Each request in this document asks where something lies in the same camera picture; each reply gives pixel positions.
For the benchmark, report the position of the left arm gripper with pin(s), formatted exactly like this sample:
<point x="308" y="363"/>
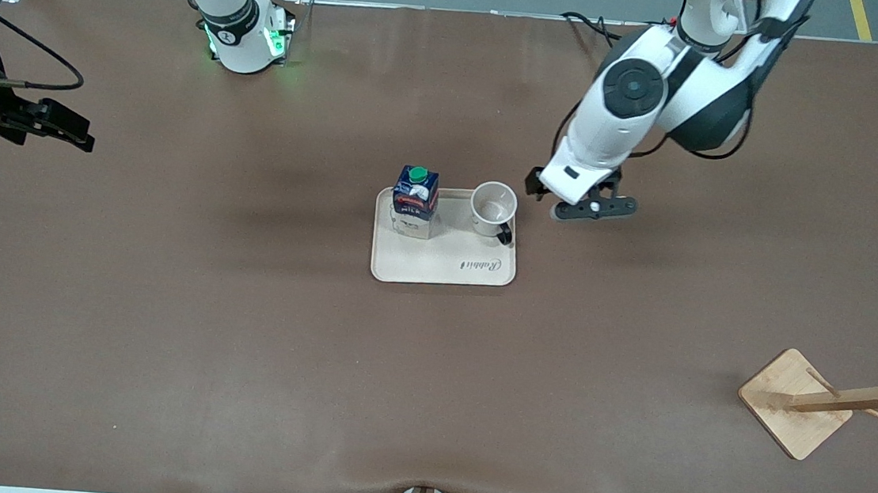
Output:
<point x="612" y="184"/>

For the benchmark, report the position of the blue milk carton green cap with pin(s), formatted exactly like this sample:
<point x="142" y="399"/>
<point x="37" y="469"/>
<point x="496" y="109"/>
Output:
<point x="416" y="197"/>

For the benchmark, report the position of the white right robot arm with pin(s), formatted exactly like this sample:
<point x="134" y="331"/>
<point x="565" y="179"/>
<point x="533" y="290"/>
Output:
<point x="239" y="30"/>

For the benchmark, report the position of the wooden cup rack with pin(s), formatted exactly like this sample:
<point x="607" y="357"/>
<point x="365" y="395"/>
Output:
<point x="795" y="405"/>

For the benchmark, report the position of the beige plastic tray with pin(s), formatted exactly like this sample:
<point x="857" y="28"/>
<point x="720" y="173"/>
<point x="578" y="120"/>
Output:
<point x="446" y="259"/>

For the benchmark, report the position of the brown table mat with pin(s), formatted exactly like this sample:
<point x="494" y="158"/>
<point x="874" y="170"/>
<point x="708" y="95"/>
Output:
<point x="236" y="380"/>

